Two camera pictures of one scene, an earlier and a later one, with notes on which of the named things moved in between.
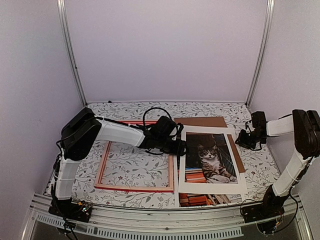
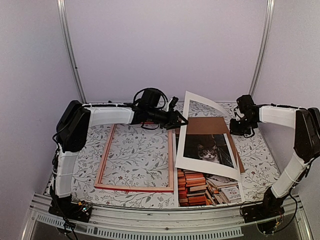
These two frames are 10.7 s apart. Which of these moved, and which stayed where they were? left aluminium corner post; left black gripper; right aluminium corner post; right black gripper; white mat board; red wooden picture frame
Moved: left black gripper; right black gripper; white mat board
Stayed: red wooden picture frame; right aluminium corner post; left aluminium corner post
